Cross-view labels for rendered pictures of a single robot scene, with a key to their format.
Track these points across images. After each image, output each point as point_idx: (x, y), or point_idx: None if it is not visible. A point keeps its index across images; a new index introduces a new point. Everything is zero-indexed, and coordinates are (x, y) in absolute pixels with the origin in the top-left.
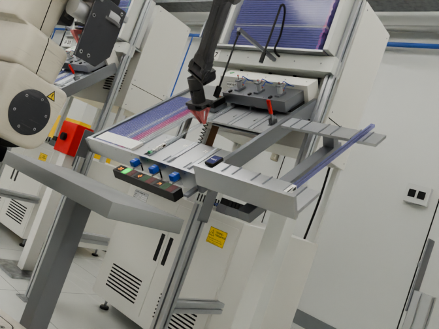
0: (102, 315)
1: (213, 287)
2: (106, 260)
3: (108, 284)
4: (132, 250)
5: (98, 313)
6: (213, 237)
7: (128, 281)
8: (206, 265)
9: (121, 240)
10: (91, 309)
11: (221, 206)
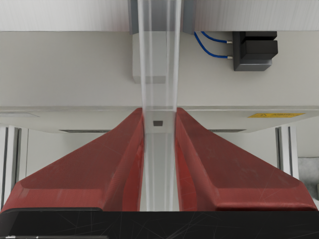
0: (94, 135)
1: (273, 124)
2: (40, 130)
3: (73, 132)
4: (79, 126)
5: (87, 137)
6: (265, 116)
7: (106, 130)
8: (255, 122)
9: (43, 126)
10: (78, 142)
11: (251, 67)
